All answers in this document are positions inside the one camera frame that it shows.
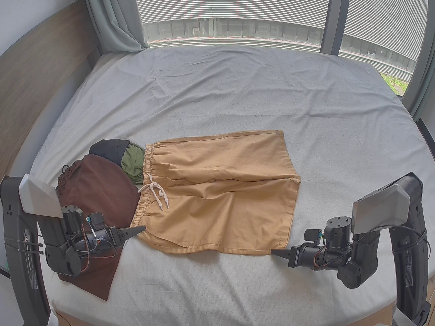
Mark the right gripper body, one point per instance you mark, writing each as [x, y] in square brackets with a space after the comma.
[304, 256]

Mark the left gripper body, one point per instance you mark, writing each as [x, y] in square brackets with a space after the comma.
[107, 238]

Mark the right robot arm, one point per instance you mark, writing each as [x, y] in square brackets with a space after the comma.
[380, 209]

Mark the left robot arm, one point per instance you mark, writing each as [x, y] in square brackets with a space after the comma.
[37, 195]

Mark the bed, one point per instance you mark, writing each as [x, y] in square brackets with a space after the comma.
[258, 90]

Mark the brown garment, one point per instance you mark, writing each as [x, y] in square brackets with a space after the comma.
[98, 188]

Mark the green garment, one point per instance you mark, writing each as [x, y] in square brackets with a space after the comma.
[133, 165]

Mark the black garment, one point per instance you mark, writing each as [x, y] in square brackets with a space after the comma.
[108, 149]

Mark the grey-green curtain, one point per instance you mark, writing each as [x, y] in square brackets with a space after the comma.
[112, 19]
[421, 66]

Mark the window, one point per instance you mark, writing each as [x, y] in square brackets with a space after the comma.
[238, 8]

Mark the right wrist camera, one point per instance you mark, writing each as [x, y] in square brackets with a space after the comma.
[312, 237]

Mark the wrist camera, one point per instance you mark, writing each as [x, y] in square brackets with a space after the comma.
[95, 218]
[312, 237]

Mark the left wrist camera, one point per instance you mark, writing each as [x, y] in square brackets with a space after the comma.
[95, 218]

